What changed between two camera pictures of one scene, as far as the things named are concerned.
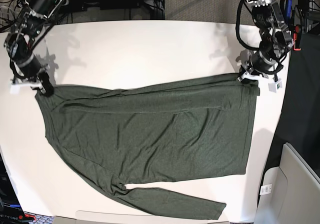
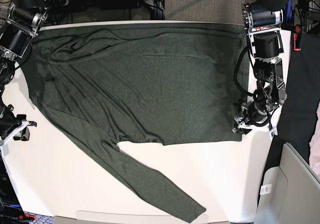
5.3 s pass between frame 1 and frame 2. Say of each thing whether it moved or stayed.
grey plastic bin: stayed
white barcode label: stayed
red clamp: stayed
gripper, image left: moved
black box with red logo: stayed
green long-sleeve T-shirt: moved
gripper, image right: moved
